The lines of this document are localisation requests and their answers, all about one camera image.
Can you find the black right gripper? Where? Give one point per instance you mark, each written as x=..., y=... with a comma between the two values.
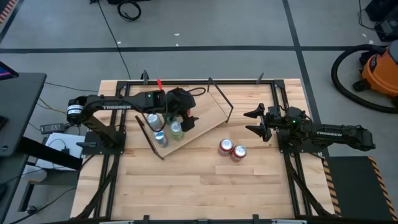
x=273, y=123

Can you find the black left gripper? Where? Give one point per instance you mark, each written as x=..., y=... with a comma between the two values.
x=180, y=101

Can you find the dark green beverage can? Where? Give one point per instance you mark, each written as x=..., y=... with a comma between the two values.
x=169, y=120

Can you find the silver beverage can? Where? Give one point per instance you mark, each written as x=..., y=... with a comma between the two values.
x=154, y=120

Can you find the red Fanta can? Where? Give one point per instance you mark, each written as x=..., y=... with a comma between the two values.
x=239, y=152
x=226, y=146

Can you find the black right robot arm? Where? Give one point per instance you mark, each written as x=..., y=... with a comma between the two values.
x=339, y=135

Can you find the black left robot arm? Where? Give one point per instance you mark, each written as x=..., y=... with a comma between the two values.
x=115, y=105

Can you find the light green Sanzo can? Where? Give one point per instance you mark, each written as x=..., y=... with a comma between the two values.
x=176, y=130

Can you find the blue Red Bull can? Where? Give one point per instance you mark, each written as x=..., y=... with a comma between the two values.
x=160, y=139

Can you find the red tape strip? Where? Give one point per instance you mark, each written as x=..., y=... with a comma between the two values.
x=159, y=84

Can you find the orange shop vacuum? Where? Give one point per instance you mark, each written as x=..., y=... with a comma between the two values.
x=379, y=73
x=335, y=81

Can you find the black mat with hazard stripes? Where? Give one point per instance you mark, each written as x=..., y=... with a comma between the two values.
x=357, y=186

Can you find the white box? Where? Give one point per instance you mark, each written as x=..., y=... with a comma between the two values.
x=57, y=143

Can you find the black power adapter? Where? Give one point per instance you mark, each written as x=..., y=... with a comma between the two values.
x=52, y=127

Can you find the black equipment case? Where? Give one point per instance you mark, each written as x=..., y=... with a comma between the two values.
x=385, y=18

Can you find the black desk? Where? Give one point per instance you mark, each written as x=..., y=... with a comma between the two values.
x=18, y=105

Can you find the computer monitor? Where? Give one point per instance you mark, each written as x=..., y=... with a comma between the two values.
x=5, y=71

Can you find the wooden shelf with black frame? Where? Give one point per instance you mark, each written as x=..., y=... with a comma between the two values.
x=211, y=115

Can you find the black aluminium table frame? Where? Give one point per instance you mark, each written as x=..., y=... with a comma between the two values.
x=199, y=82

